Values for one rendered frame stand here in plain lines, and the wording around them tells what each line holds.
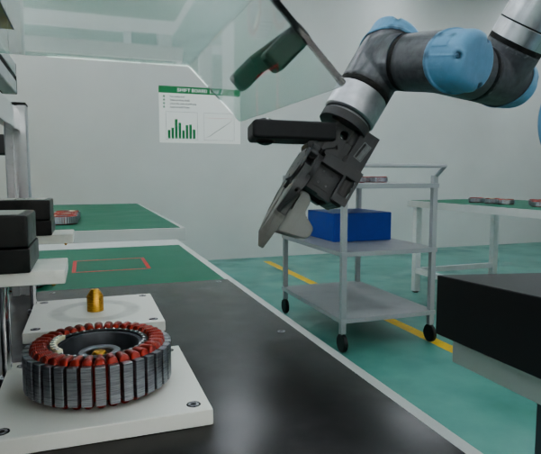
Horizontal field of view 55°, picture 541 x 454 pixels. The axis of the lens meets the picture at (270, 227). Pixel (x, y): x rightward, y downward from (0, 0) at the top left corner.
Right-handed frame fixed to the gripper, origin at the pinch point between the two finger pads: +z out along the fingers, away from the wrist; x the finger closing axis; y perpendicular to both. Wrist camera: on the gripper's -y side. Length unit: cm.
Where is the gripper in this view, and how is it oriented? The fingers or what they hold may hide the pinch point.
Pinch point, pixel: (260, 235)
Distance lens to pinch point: 70.1
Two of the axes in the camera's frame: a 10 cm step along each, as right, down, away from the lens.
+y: 8.4, 5.2, 1.5
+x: -2.0, 0.2, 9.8
